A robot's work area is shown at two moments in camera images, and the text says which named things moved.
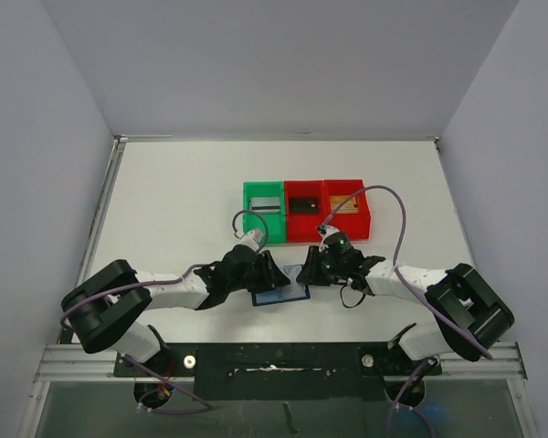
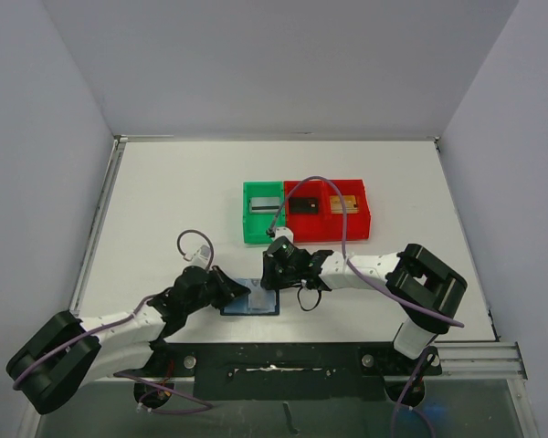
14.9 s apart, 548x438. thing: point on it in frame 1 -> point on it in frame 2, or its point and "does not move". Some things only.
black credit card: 300,205 does not move
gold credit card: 351,206 does not move
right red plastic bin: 354,225 does not move
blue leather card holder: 294,290 -> 239,307
